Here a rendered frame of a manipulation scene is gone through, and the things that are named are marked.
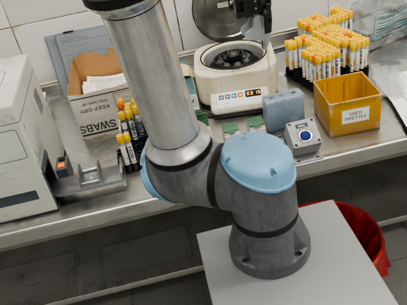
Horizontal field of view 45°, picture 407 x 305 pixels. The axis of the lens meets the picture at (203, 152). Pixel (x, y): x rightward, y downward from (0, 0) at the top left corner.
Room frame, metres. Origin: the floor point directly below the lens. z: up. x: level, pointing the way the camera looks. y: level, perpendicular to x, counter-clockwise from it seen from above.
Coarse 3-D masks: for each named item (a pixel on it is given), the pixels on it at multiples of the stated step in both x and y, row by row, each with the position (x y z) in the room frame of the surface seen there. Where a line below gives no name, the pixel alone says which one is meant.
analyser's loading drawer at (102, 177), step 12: (96, 168) 1.00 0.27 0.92; (108, 168) 1.00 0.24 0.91; (120, 168) 0.96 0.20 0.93; (60, 180) 0.99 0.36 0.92; (72, 180) 0.98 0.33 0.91; (84, 180) 0.97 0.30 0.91; (96, 180) 0.95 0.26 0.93; (108, 180) 0.95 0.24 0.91; (120, 180) 0.94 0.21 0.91; (60, 192) 0.94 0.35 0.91; (72, 192) 0.94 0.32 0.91
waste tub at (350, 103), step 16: (320, 80) 1.13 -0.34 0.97; (336, 80) 1.13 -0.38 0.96; (352, 80) 1.13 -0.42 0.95; (368, 80) 1.08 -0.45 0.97; (320, 96) 1.07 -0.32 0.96; (336, 96) 1.13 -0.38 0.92; (352, 96) 1.13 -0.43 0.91; (368, 96) 1.00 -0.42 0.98; (320, 112) 1.07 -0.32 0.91; (336, 112) 1.00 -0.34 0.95; (352, 112) 1.00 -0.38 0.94; (368, 112) 1.00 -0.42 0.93; (336, 128) 1.00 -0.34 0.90; (352, 128) 1.00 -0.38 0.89; (368, 128) 1.00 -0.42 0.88
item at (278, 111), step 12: (264, 96) 1.10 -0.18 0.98; (276, 96) 1.09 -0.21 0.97; (288, 96) 1.07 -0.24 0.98; (300, 96) 1.07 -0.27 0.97; (264, 108) 1.08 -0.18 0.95; (276, 108) 1.06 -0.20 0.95; (288, 108) 1.07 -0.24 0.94; (300, 108) 1.07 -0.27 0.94; (264, 120) 1.09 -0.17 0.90; (276, 120) 1.06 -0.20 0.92; (288, 120) 1.07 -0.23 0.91; (276, 132) 1.06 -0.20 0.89
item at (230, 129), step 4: (224, 124) 1.06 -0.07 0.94; (228, 124) 1.05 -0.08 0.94; (232, 124) 1.05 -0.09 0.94; (236, 124) 1.05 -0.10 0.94; (224, 128) 1.04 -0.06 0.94; (228, 128) 1.03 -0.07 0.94; (232, 128) 1.03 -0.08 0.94; (236, 128) 1.03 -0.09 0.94; (224, 132) 1.02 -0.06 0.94; (228, 132) 1.02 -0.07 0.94; (232, 132) 1.01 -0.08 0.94; (236, 132) 1.02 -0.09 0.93; (224, 136) 1.02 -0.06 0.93; (228, 136) 1.01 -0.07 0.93; (232, 136) 1.01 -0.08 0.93; (224, 140) 1.04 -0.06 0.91
